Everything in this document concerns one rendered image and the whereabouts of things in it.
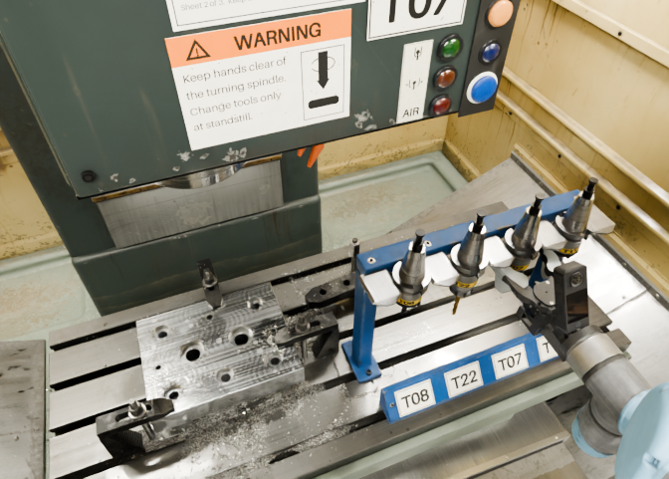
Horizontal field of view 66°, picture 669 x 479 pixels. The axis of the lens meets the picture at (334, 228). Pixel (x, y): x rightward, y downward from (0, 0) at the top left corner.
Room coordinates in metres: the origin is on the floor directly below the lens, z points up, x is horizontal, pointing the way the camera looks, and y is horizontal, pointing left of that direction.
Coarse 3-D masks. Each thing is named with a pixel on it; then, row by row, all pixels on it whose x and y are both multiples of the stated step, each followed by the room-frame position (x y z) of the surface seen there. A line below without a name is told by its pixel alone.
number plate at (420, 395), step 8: (416, 384) 0.49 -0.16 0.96; (424, 384) 0.49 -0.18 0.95; (400, 392) 0.48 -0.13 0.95; (408, 392) 0.48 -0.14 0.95; (416, 392) 0.48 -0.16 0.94; (424, 392) 0.48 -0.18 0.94; (432, 392) 0.48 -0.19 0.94; (400, 400) 0.47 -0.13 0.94; (408, 400) 0.47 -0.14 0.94; (416, 400) 0.47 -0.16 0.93; (424, 400) 0.47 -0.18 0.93; (432, 400) 0.47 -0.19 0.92; (400, 408) 0.45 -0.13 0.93; (408, 408) 0.46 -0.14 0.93; (416, 408) 0.46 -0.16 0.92; (400, 416) 0.44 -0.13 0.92
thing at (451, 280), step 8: (432, 256) 0.59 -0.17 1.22; (440, 256) 0.59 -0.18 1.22; (432, 264) 0.58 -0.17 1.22; (440, 264) 0.58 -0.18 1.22; (448, 264) 0.58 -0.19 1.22; (432, 272) 0.56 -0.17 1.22; (440, 272) 0.56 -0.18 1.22; (448, 272) 0.56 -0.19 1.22; (456, 272) 0.56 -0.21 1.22; (432, 280) 0.54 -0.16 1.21; (440, 280) 0.54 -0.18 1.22; (448, 280) 0.54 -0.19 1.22; (456, 280) 0.54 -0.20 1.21
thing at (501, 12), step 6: (504, 0) 0.49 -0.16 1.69; (498, 6) 0.48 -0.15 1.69; (504, 6) 0.49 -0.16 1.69; (510, 6) 0.49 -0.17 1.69; (492, 12) 0.48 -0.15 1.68; (498, 12) 0.48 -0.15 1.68; (504, 12) 0.49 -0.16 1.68; (510, 12) 0.49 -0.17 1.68; (492, 18) 0.48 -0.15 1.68; (498, 18) 0.48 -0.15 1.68; (504, 18) 0.49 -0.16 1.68; (492, 24) 0.48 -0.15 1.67; (498, 24) 0.49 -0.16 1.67
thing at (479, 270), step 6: (456, 246) 0.61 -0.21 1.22; (456, 252) 0.60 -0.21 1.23; (450, 258) 0.59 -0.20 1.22; (456, 258) 0.58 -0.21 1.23; (486, 258) 0.58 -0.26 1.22; (456, 264) 0.57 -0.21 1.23; (462, 264) 0.57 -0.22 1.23; (480, 264) 0.57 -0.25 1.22; (486, 264) 0.57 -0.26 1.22; (462, 270) 0.56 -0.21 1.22; (468, 270) 0.56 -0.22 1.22; (474, 270) 0.56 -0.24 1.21; (480, 270) 0.56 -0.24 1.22; (462, 276) 0.56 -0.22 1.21; (468, 276) 0.56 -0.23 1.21; (480, 276) 0.56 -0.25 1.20
